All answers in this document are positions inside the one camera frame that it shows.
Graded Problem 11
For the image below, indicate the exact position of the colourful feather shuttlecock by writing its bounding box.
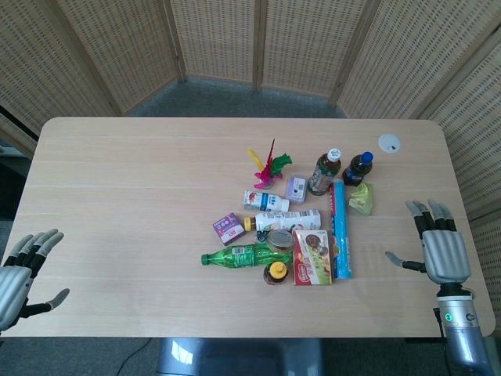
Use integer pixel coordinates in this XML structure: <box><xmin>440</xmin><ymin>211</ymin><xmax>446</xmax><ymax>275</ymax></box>
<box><xmin>246</xmin><ymin>137</ymin><xmax>294</xmax><ymax>191</ymax></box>

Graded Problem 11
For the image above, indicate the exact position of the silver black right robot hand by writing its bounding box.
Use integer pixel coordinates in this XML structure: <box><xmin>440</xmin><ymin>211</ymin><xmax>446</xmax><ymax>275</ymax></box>
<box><xmin>385</xmin><ymin>199</ymin><xmax>473</xmax><ymax>285</ymax></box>

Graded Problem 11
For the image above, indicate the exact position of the white bottle yellow cap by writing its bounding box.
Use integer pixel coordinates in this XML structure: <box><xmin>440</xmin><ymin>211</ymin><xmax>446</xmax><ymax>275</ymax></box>
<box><xmin>243</xmin><ymin>208</ymin><xmax>322</xmax><ymax>235</ymax></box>

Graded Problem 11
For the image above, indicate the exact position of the blue plastic wrap roll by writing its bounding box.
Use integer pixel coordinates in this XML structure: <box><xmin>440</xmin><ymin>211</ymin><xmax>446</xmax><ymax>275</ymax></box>
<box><xmin>327</xmin><ymin>179</ymin><xmax>355</xmax><ymax>281</ymax></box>

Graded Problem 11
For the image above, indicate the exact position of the black cable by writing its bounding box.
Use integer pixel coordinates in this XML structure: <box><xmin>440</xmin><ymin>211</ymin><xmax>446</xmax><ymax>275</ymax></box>
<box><xmin>112</xmin><ymin>337</ymin><xmax>154</xmax><ymax>376</ymax></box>

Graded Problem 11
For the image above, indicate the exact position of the small lavender box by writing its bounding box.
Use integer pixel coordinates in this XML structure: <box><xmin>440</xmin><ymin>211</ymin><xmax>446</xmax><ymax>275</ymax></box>
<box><xmin>284</xmin><ymin>175</ymin><xmax>308</xmax><ymax>204</ymax></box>

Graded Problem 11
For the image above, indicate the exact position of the red green snack box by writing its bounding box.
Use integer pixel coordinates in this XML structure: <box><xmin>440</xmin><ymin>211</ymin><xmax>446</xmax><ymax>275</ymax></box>
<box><xmin>291</xmin><ymin>229</ymin><xmax>335</xmax><ymax>287</ymax></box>

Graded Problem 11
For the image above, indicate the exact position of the green plastic soda bottle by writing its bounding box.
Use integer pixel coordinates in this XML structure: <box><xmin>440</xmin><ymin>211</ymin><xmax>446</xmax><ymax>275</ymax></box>
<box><xmin>200</xmin><ymin>241</ymin><xmax>294</xmax><ymax>271</ymax></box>

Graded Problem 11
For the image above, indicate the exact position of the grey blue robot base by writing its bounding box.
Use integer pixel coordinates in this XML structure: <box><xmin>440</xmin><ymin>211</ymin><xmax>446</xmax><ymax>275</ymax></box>
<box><xmin>156</xmin><ymin>337</ymin><xmax>326</xmax><ymax>376</ymax></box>

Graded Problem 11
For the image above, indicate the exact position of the woven bamboo folding screen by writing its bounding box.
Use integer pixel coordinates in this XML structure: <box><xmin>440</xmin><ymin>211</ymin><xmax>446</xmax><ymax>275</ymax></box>
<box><xmin>0</xmin><ymin>0</ymin><xmax>501</xmax><ymax>342</ymax></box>

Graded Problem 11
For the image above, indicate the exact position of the blue cap cola bottle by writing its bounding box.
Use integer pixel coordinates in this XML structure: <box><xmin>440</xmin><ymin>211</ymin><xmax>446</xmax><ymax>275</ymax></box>
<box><xmin>342</xmin><ymin>151</ymin><xmax>375</xmax><ymax>187</ymax></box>

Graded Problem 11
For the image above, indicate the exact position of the green label tea bottle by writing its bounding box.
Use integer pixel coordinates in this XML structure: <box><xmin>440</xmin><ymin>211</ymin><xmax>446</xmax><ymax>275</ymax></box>
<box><xmin>307</xmin><ymin>147</ymin><xmax>344</xmax><ymax>196</ymax></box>

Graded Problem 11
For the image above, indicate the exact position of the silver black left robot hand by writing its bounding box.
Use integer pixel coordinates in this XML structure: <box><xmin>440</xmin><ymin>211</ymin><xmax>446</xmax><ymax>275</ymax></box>
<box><xmin>0</xmin><ymin>229</ymin><xmax>70</xmax><ymax>332</ymax></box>

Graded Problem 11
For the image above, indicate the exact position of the purple carton box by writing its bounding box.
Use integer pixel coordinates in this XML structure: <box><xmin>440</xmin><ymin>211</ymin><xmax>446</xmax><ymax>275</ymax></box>
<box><xmin>212</xmin><ymin>211</ymin><xmax>247</xmax><ymax>247</ymax></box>

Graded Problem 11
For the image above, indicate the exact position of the green snack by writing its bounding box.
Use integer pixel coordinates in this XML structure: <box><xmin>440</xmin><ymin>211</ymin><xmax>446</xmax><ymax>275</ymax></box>
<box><xmin>348</xmin><ymin>182</ymin><xmax>374</xmax><ymax>217</ymax></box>

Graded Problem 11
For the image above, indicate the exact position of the honey bear bottle yellow cap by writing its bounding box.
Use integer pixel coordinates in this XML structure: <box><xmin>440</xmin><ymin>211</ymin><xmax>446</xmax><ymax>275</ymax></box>
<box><xmin>262</xmin><ymin>260</ymin><xmax>292</xmax><ymax>287</ymax></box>

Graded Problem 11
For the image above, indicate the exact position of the white blue milk bottle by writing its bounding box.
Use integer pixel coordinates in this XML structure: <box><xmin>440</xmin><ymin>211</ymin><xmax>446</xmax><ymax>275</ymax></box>
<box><xmin>242</xmin><ymin>190</ymin><xmax>291</xmax><ymax>213</ymax></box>

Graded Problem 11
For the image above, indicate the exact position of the white round cable grommet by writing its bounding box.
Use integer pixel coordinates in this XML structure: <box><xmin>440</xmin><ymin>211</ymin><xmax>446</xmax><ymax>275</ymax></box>
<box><xmin>377</xmin><ymin>133</ymin><xmax>404</xmax><ymax>155</ymax></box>

